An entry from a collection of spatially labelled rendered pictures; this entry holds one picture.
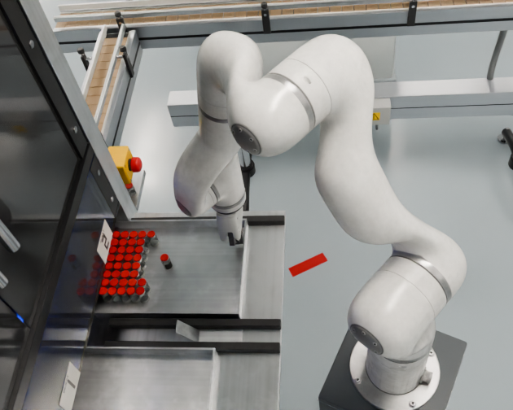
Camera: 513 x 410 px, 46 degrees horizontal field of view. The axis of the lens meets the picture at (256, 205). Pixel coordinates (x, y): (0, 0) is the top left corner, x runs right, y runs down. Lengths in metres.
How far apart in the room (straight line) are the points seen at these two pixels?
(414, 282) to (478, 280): 1.53
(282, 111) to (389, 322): 0.37
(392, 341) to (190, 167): 0.48
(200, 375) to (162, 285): 0.25
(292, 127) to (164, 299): 0.77
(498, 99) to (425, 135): 0.62
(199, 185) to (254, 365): 0.44
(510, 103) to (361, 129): 1.57
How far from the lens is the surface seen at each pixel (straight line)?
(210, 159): 1.12
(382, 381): 1.30
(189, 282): 1.48
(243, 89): 0.81
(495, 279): 2.53
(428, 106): 2.35
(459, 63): 3.30
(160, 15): 2.09
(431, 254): 1.01
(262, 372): 1.36
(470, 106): 2.38
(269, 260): 1.48
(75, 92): 1.31
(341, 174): 0.87
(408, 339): 0.99
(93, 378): 1.44
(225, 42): 0.92
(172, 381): 1.38
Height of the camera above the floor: 2.14
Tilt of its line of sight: 53 degrees down
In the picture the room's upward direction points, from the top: 11 degrees counter-clockwise
